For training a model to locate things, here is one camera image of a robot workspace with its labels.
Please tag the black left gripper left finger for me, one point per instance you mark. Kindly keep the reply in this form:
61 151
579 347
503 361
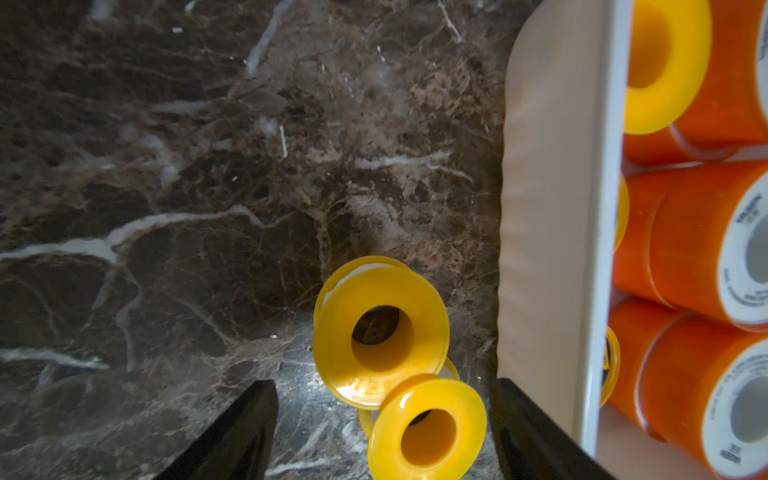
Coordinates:
237 444

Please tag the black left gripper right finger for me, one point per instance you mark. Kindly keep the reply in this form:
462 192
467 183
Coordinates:
529 444

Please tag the yellow tape roll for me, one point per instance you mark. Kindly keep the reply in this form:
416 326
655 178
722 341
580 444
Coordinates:
431 426
363 375
670 50

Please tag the yellow black tape spool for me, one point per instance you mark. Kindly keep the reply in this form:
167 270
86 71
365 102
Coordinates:
611 365
622 218

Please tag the orange white tape roll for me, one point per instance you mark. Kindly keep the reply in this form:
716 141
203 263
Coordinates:
709 242
704 391
730 109
631 266
668 147
638 324

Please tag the white plastic storage box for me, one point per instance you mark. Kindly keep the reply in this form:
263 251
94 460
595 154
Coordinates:
565 100

